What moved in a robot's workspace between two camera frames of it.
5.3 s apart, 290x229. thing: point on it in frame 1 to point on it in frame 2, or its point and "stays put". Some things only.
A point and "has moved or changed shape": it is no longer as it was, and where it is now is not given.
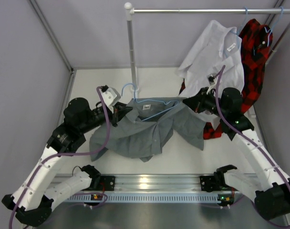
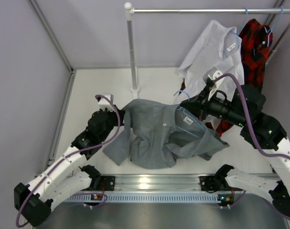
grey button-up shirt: x=149 y=129 has moved or changed shape
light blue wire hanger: x=149 y=101 to x=182 y=91
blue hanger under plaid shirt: x=271 y=30 stays put
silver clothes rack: x=130 y=11 stays put
